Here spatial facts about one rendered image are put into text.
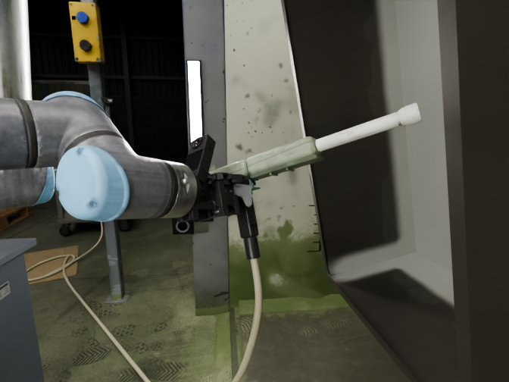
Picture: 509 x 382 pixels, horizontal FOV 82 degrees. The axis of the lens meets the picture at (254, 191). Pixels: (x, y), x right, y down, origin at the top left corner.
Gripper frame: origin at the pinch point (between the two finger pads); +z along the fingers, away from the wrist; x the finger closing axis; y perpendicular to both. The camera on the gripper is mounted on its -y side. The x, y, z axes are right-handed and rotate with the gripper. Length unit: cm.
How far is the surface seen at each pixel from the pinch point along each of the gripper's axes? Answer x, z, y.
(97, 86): -92, 27, -78
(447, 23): 41.0, -17.0, -6.7
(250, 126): -29, 62, -41
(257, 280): -0.1, -1.5, 20.6
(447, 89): 39.4, -14.2, -0.3
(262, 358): -40, 54, 60
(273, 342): -40, 64, 57
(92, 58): -84, 21, -87
